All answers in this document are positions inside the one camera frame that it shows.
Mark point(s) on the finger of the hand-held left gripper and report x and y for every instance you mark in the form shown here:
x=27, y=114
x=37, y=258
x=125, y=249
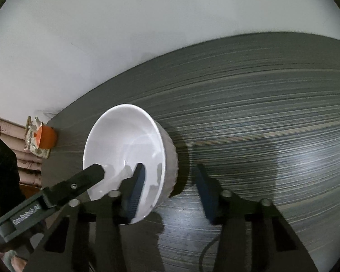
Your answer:
x=82, y=181

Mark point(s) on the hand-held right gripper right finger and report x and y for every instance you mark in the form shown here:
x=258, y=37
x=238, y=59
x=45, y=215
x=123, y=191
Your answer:
x=206, y=195

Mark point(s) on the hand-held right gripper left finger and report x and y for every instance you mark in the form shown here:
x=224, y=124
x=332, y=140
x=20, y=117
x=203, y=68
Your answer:
x=136, y=187

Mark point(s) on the white ribbed bowl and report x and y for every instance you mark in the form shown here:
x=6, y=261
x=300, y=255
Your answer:
x=121, y=136

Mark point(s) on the patterned beige curtain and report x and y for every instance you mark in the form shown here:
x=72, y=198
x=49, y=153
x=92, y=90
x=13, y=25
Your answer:
x=25, y=167

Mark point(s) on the floral ceramic teapot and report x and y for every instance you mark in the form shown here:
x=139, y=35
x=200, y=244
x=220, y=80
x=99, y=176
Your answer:
x=31, y=144

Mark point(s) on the colourful printed cloth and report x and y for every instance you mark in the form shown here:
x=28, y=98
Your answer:
x=14, y=262

